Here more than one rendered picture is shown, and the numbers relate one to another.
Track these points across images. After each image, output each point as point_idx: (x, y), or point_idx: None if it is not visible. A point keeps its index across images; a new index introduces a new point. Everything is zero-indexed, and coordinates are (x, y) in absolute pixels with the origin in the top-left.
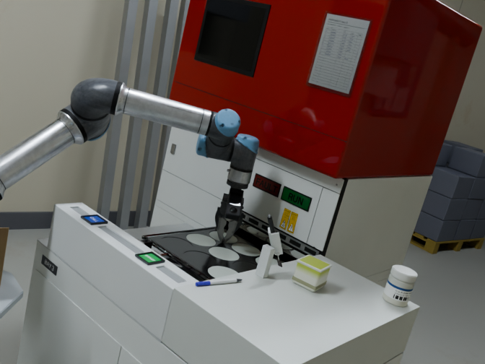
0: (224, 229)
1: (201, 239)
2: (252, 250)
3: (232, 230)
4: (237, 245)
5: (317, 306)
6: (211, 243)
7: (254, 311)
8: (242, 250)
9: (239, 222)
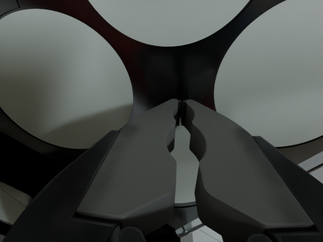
0: (173, 221)
1: (294, 90)
2: (28, 94)
3: (137, 139)
4: (105, 113)
5: None
6: (242, 72)
7: None
8: (72, 73)
9: (60, 203)
